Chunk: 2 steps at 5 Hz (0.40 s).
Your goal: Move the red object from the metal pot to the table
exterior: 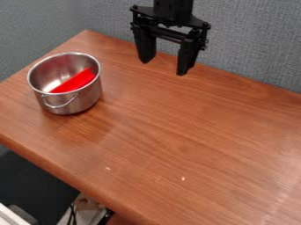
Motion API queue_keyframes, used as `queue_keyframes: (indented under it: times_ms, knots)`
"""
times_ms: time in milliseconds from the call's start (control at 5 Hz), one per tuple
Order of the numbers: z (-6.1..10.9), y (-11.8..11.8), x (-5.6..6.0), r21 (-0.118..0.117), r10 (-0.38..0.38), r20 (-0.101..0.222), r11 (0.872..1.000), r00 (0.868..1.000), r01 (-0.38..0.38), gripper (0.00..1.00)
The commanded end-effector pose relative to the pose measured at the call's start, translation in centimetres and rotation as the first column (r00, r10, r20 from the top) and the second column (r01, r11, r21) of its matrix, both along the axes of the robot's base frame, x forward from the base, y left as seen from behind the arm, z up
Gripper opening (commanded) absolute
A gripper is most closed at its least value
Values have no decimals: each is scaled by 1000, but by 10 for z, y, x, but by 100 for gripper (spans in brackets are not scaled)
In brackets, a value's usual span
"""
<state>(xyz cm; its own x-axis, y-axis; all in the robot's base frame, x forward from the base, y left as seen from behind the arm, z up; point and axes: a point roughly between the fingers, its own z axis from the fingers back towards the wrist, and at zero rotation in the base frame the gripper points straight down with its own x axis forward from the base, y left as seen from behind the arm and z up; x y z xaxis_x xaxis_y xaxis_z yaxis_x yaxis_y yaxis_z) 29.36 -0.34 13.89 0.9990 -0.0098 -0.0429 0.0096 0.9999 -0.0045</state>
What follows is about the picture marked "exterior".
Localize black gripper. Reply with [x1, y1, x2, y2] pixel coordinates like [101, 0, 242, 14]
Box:
[131, 0, 211, 76]

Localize red rectangular block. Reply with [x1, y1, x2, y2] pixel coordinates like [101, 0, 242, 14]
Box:
[51, 68, 95, 93]

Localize metal pot with handles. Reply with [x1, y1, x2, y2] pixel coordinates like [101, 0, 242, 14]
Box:
[27, 52, 101, 115]

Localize white object bottom left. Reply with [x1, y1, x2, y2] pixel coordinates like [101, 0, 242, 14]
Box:
[0, 203, 31, 225]

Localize metal table leg frame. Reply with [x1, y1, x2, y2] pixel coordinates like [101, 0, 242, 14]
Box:
[57, 193, 114, 225]

